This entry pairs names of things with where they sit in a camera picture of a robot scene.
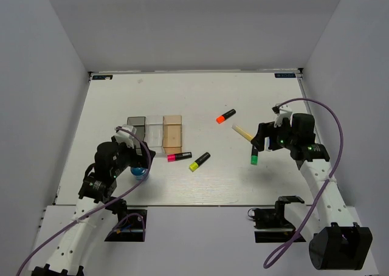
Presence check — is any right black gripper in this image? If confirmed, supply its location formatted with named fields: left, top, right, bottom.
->
left=250, top=117, right=297, bottom=151

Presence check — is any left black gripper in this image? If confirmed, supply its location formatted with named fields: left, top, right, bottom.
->
left=111, top=135, right=156, bottom=177

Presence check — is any green cap highlighter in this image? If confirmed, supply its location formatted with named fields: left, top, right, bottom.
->
left=250, top=145, right=258, bottom=165

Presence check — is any pastel yellow marker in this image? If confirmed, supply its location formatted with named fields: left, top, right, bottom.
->
left=232, top=124, right=253, bottom=142

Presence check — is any orange cap highlighter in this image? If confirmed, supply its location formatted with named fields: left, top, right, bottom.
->
left=216, top=109, right=236, bottom=124

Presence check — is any pink cap highlighter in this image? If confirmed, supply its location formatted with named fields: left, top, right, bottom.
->
left=167, top=152, right=192, bottom=162

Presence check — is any yellow cap highlighter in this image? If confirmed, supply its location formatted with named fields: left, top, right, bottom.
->
left=189, top=152, right=211, bottom=172

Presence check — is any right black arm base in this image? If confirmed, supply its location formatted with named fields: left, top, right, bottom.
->
left=247, top=196, right=305, bottom=243

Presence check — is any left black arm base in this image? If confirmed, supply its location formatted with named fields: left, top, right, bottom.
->
left=105, top=199, right=148, bottom=243

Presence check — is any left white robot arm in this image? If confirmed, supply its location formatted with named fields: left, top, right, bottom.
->
left=32, top=141, right=156, bottom=275

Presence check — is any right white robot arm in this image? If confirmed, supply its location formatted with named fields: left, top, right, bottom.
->
left=251, top=114, right=373, bottom=271

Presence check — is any dark grey plastic container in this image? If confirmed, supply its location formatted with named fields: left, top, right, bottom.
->
left=127, top=116, right=146, bottom=154

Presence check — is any clear plastic container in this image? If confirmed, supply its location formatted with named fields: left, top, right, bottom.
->
left=145, top=116, right=165, bottom=157

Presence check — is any right corner label sticker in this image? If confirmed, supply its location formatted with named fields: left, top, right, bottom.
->
left=274, top=72, right=296, bottom=78

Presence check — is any corner label sticker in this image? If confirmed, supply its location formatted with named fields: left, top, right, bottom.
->
left=274, top=72, right=296, bottom=78
left=92, top=75, right=113, bottom=80

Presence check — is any tan plastic container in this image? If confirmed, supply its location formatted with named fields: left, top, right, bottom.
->
left=163, top=115, right=182, bottom=155

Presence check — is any left corner label sticker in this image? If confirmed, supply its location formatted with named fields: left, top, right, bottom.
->
left=92, top=75, right=113, bottom=80

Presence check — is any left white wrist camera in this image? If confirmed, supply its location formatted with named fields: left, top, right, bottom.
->
left=114, top=125, right=137, bottom=149

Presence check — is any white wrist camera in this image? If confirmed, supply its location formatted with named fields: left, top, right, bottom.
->
left=114, top=125, right=137, bottom=149
left=272, top=104, right=293, bottom=128

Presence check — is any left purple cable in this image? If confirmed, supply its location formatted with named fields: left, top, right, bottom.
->
left=15, top=129, right=153, bottom=276

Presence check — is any purple cable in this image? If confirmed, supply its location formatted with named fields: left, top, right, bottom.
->
left=15, top=129, right=153, bottom=276
left=263, top=98, right=344, bottom=270

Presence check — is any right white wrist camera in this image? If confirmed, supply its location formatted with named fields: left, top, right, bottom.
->
left=272, top=104, right=293, bottom=128

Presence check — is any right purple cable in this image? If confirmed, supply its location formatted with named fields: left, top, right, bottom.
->
left=263, top=98, right=344, bottom=270

